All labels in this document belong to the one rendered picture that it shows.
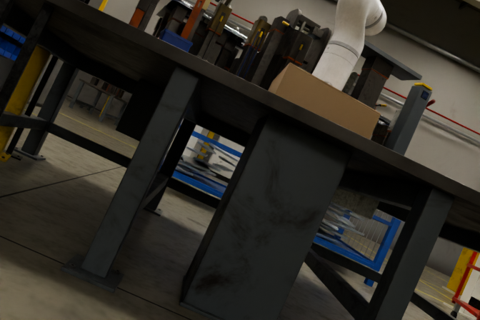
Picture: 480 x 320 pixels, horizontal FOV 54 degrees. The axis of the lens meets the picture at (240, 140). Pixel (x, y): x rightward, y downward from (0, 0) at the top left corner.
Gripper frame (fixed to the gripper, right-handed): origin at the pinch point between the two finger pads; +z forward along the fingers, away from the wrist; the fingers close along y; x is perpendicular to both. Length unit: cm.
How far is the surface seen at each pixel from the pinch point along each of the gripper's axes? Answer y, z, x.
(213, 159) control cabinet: 740, 81, -263
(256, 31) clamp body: -22.8, 11.4, -15.4
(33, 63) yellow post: 43, 63, 62
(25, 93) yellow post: 43, 79, 60
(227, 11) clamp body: -20.0, 9.2, -1.1
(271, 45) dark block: -24.5, 13.5, -23.7
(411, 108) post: -36, 10, -92
